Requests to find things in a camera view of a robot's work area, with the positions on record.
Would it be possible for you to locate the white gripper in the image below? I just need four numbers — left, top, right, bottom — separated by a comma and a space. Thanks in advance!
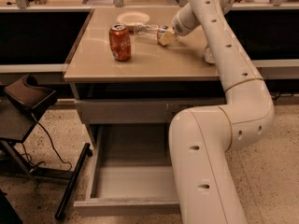
158, 3, 200, 46

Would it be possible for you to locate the clear plastic water bottle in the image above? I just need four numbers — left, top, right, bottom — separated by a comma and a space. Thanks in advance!
134, 22, 168, 46

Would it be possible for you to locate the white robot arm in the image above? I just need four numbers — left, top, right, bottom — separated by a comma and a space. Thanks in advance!
168, 0, 275, 224

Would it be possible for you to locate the white crumpled plastic bottle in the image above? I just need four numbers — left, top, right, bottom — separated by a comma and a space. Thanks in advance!
203, 46, 215, 64

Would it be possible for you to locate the grey drawer cabinet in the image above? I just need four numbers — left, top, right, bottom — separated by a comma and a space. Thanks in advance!
64, 7, 225, 145

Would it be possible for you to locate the grey middle drawer front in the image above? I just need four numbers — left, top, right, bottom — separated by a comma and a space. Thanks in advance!
75, 97, 225, 124

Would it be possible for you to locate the open grey bottom drawer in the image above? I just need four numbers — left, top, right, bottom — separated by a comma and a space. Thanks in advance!
74, 123, 179, 217

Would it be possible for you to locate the white paper bowl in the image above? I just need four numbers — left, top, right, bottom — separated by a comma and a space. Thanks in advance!
117, 11, 150, 28

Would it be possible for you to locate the orange soda can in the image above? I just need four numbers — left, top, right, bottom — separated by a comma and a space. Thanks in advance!
109, 23, 131, 61

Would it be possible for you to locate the black cart leg bar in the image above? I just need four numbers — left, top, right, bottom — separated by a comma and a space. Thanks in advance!
54, 143, 93, 220

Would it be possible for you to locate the black cable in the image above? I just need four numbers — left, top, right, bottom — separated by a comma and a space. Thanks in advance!
18, 112, 73, 175

